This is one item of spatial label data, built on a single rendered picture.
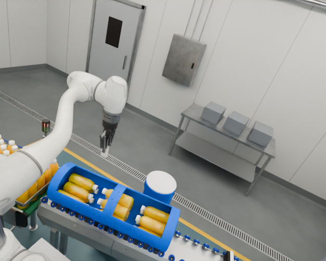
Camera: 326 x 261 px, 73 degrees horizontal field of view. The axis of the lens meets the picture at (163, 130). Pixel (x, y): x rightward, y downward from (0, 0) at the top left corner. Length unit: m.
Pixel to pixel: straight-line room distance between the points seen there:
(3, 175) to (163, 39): 4.23
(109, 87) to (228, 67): 3.49
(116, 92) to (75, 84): 0.18
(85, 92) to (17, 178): 0.48
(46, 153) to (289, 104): 4.04
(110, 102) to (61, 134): 0.29
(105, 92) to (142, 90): 4.04
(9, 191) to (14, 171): 0.05
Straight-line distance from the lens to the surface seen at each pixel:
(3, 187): 0.69
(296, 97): 4.35
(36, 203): 1.92
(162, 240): 1.52
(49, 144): 0.77
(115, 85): 0.98
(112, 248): 1.77
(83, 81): 1.04
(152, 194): 1.94
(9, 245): 1.22
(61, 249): 2.54
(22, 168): 0.71
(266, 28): 4.24
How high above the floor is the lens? 2.36
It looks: 29 degrees down
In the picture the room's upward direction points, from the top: 18 degrees clockwise
